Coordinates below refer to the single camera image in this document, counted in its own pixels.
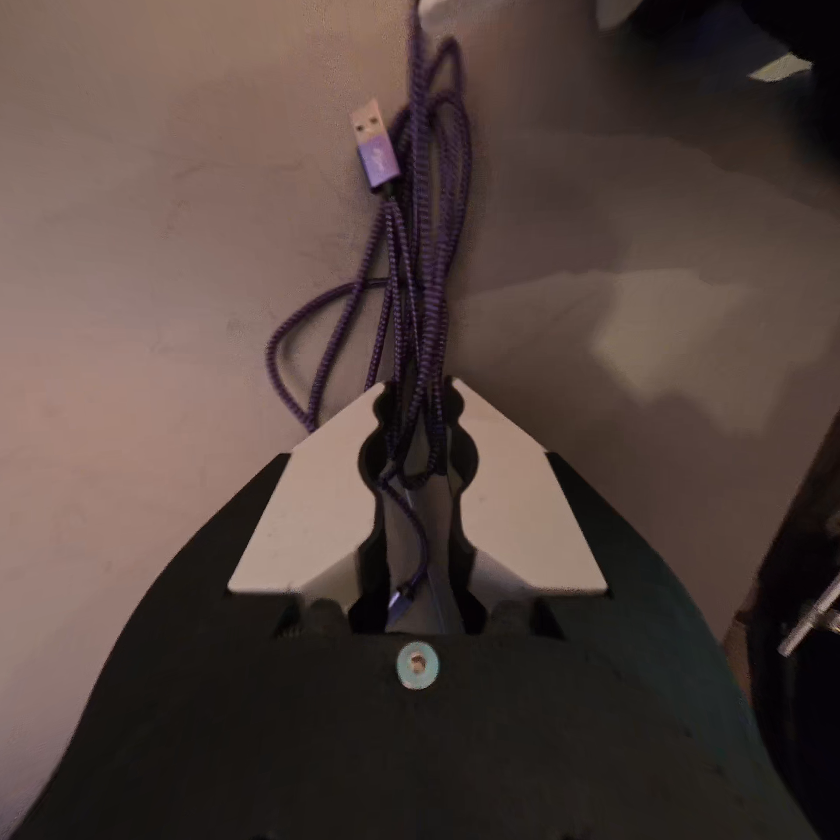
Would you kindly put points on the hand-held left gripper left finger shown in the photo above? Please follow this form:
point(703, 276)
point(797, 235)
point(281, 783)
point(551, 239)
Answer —
point(308, 518)

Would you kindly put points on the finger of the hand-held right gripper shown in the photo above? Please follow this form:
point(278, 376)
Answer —
point(438, 12)

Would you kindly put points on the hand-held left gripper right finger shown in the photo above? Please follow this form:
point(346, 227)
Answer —
point(525, 518)

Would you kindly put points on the silver metal bracket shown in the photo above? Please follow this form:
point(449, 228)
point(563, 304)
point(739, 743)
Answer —
point(810, 620)

